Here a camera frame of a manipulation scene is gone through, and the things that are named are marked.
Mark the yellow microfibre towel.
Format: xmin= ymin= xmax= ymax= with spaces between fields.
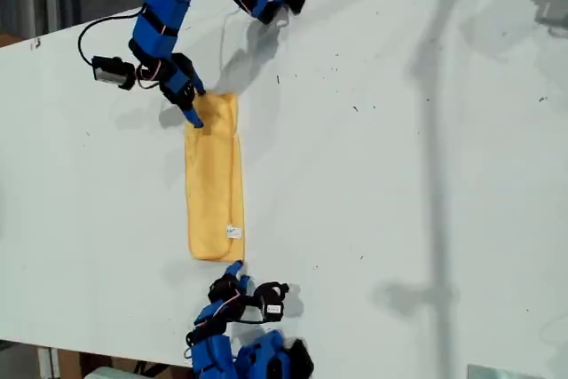
xmin=183 ymin=91 xmax=246 ymax=264

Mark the white table leg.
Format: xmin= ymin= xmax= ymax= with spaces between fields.
xmin=36 ymin=345 xmax=61 ymax=379

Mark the black camera box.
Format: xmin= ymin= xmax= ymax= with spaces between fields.
xmin=91 ymin=55 xmax=137 ymax=91
xmin=253 ymin=281 xmax=291 ymax=323

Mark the black camera cable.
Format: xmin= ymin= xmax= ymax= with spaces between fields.
xmin=77 ymin=5 xmax=147 ymax=63

